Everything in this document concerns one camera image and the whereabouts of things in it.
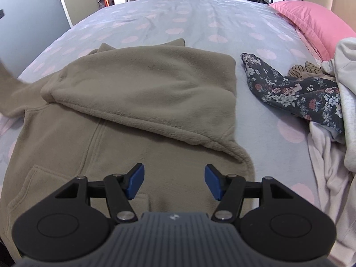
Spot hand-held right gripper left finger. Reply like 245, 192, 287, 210
54, 163, 145, 223

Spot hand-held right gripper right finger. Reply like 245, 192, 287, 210
205, 164, 297, 223

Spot beige fleece hooded jacket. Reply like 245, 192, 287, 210
0, 37, 255, 256

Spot pale pink garment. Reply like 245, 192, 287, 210
307, 121, 356, 258

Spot dark floral garment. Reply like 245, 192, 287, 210
241, 52, 344, 133

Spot tan striped garment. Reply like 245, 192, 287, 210
287, 61, 336, 82

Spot white sweatshirt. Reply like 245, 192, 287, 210
321, 37, 356, 173

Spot grey pink-dotted bedsheet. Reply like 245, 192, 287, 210
0, 0, 329, 256

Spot pink pillow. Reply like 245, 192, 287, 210
268, 0, 356, 62

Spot white room door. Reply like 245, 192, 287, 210
54, 0, 102, 28

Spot beige padded headboard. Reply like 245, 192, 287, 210
331, 0, 356, 41

